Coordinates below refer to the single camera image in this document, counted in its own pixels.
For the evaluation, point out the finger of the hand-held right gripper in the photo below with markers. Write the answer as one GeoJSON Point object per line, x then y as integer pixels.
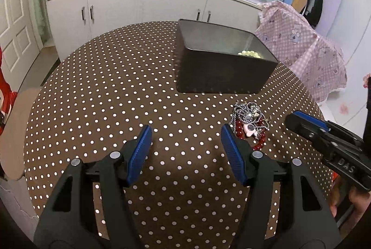
{"type": "Point", "coordinates": [311, 119]}
{"type": "Point", "coordinates": [307, 131]}

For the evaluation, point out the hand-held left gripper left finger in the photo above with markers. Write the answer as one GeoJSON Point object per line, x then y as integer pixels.
{"type": "Point", "coordinates": [140, 156]}

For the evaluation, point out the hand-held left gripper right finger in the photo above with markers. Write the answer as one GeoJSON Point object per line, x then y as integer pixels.
{"type": "Point", "coordinates": [232, 156]}

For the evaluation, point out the pink pendant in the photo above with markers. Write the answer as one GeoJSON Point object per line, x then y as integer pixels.
{"type": "Point", "coordinates": [249, 128]}

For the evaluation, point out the dark grey metal box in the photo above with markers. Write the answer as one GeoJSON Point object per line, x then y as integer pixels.
{"type": "Point", "coordinates": [220, 75]}

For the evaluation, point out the person's right hand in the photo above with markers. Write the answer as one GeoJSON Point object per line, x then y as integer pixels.
{"type": "Point", "coordinates": [361, 204]}

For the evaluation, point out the brown polka dot tablecloth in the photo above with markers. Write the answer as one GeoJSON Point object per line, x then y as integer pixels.
{"type": "Point", "coordinates": [116, 92]}

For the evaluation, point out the pink printed blanket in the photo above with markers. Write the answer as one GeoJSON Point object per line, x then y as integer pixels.
{"type": "Point", "coordinates": [304, 49]}

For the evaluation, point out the white low cabinet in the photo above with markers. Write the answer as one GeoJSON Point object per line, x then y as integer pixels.
{"type": "Point", "coordinates": [121, 8]}

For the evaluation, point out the white door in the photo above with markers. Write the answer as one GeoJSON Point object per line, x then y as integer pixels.
{"type": "Point", "coordinates": [14, 20]}

